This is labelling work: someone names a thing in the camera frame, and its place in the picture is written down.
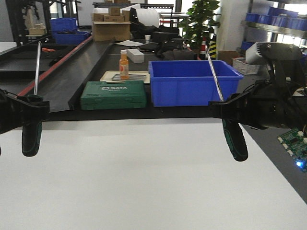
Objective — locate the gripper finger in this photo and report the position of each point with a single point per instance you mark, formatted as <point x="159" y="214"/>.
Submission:
<point x="15" y="110"/>

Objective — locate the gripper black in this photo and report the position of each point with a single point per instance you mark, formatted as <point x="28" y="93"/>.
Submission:
<point x="262" y="105"/>

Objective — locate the green black screwdriver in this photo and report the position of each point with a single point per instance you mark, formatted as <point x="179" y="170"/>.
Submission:
<point x="31" y="132"/>
<point x="232" y="131"/>

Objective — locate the beige plastic tray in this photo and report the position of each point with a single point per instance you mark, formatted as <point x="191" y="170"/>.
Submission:
<point x="109" y="74"/>

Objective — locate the small metal tray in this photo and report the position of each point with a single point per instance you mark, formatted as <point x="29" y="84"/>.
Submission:
<point x="131" y="77"/>

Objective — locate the white mesh basket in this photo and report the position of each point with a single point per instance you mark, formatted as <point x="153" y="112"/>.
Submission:
<point x="240" y="64"/>

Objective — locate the brown cardboard box floor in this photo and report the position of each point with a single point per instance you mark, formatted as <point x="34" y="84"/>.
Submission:
<point x="227" y="56"/>

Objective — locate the large blue plastic bin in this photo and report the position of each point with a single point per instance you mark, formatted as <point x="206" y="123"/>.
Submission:
<point x="182" y="83"/>

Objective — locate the green circuit board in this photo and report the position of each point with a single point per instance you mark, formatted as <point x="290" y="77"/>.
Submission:
<point x="295" y="143"/>

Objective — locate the black bag on table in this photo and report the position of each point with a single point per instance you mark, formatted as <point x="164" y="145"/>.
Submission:
<point x="171" y="50"/>

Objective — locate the green potted plant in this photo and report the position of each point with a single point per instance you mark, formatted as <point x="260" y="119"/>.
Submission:
<point x="200" y="22"/>

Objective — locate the blue crate lower left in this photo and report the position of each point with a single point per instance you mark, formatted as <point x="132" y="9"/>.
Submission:
<point x="70" y="38"/>

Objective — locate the blue crate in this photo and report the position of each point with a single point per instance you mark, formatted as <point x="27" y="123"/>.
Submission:
<point x="70" y="38"/>
<point x="63" y="24"/>

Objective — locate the blue crate upper left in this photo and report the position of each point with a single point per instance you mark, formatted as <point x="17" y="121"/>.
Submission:
<point x="63" y="24"/>

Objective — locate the green SATA tool case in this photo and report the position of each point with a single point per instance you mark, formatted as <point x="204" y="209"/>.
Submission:
<point x="98" y="95"/>

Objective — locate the white rectangular box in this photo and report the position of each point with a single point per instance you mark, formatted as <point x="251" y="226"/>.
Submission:
<point x="135" y="55"/>

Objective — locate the white paper cup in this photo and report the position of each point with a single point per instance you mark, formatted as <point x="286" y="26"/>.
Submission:
<point x="147" y="38"/>

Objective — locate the large open cardboard box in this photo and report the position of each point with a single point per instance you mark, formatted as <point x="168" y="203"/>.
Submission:
<point x="103" y="31"/>

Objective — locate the orange juice bottle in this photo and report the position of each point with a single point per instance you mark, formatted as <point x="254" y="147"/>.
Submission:
<point x="123" y="65"/>

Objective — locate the long black metal rail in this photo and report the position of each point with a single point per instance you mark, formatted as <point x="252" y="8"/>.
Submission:
<point x="62" y="84"/>

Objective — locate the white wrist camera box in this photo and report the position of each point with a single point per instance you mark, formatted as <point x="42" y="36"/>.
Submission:
<point x="253" y="55"/>

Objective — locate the orange handled tool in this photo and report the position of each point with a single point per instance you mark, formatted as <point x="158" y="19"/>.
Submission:
<point x="48" y="50"/>

